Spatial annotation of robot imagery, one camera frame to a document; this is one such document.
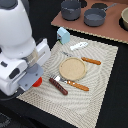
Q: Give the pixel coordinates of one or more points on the brown stove board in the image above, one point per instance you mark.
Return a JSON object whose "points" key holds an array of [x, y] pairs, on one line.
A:
{"points": [[109, 30]]}

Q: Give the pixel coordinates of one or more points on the knife with wooden handle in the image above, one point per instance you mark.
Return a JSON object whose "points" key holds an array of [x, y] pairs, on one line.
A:
{"points": [[83, 58]]}

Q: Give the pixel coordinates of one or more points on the brown sausage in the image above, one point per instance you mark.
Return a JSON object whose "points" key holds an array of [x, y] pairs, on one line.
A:
{"points": [[58, 86]]}

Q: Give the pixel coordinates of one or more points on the round wooden plate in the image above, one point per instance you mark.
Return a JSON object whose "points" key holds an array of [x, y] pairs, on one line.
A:
{"points": [[72, 68]]}

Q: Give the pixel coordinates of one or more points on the grey pot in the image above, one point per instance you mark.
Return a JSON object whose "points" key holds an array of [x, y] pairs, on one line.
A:
{"points": [[71, 9]]}

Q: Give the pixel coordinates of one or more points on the beige bowl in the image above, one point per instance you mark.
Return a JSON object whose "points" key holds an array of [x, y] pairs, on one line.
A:
{"points": [[124, 15]]}

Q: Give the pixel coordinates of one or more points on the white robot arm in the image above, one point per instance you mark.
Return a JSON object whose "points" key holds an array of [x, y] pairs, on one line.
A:
{"points": [[14, 21]]}

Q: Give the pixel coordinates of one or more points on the fork with wooden handle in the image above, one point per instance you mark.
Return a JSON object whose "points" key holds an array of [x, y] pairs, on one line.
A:
{"points": [[72, 83]]}

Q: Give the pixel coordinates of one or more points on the grey saucepan with handle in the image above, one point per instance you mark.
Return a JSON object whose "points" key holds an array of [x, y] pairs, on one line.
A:
{"points": [[95, 17]]}

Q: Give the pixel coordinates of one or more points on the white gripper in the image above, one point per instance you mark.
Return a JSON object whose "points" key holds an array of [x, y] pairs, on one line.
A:
{"points": [[21, 63]]}

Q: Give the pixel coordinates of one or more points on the light blue cup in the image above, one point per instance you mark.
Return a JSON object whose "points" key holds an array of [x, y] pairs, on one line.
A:
{"points": [[63, 35]]}

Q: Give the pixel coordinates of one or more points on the beige woven placemat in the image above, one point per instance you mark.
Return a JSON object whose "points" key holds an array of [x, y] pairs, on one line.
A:
{"points": [[79, 108]]}

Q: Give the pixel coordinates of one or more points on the red tomato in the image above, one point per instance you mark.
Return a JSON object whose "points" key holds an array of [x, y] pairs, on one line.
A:
{"points": [[37, 83]]}

